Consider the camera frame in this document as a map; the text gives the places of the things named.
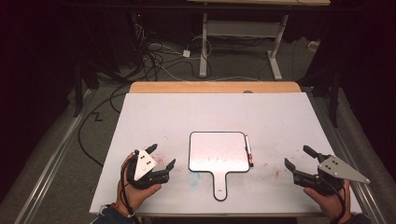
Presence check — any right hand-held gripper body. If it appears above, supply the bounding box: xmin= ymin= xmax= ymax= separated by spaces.
xmin=292 ymin=153 xmax=371 ymax=196

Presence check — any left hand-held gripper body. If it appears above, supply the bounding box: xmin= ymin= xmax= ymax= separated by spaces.
xmin=125 ymin=148 xmax=171 ymax=190

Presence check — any white marker pen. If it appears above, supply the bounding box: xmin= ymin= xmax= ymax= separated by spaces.
xmin=244 ymin=134 xmax=255 ymax=168

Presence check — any small whiteboard with handle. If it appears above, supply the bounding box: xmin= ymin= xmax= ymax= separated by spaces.
xmin=188 ymin=131 xmax=251 ymax=202

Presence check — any person's left hand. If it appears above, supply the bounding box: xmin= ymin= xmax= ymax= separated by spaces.
xmin=116 ymin=151 xmax=163 ymax=216

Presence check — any person's right hand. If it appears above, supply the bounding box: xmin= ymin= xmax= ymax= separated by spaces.
xmin=303 ymin=179 xmax=353 ymax=222

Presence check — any white table cover sheet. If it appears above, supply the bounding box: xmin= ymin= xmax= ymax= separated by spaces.
xmin=89 ymin=92 xmax=362 ymax=216

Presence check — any wooden table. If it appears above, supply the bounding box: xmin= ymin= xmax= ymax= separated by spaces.
xmin=129 ymin=81 xmax=303 ymax=94

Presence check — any aluminium floor rail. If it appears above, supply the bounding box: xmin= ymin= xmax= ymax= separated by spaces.
xmin=12 ymin=90 xmax=97 ymax=224
xmin=311 ymin=92 xmax=387 ymax=224

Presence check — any right hand-held gripper cable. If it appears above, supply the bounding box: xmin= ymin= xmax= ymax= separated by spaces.
xmin=330 ymin=181 xmax=348 ymax=224

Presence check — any hand-held gripper cable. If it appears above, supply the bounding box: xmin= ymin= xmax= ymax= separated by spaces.
xmin=120 ymin=155 xmax=141 ymax=224
xmin=330 ymin=181 xmax=348 ymax=224

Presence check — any left hand-held gripper cable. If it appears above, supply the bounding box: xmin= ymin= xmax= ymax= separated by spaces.
xmin=120 ymin=155 xmax=141 ymax=224

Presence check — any long black floor cable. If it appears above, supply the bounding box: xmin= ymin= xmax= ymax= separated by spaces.
xmin=78 ymin=83 xmax=132 ymax=167

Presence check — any tangle of floor cables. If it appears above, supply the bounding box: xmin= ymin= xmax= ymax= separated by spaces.
xmin=130 ymin=21 xmax=216 ymax=82

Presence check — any white metal desk frame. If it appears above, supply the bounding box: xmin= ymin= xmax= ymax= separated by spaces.
xmin=199 ymin=12 xmax=289 ymax=81

